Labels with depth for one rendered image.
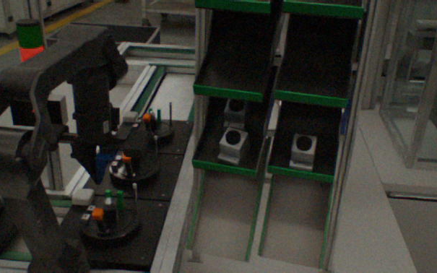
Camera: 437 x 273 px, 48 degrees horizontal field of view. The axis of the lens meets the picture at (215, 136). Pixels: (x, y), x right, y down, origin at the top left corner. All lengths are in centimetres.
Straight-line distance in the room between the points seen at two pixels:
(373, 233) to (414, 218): 37
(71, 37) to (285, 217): 60
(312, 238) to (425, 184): 72
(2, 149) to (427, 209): 144
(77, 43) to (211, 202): 52
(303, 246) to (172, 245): 30
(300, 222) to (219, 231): 18
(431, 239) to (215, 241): 96
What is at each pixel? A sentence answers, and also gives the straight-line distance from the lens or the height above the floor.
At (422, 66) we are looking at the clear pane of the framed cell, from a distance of 177.
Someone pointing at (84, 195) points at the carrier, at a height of 99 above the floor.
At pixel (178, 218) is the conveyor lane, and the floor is 96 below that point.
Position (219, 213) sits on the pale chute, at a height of 105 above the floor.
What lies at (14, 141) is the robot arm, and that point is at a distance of 58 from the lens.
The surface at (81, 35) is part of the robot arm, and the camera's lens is 75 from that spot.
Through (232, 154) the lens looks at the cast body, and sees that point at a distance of 95.
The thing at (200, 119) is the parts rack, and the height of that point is 125.
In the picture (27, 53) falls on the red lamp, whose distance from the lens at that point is 117.
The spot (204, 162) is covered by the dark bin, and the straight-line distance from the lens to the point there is 97.
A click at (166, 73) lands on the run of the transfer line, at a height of 91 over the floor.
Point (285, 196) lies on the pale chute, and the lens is 110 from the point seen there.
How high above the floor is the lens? 170
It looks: 27 degrees down
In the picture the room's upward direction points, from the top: 2 degrees clockwise
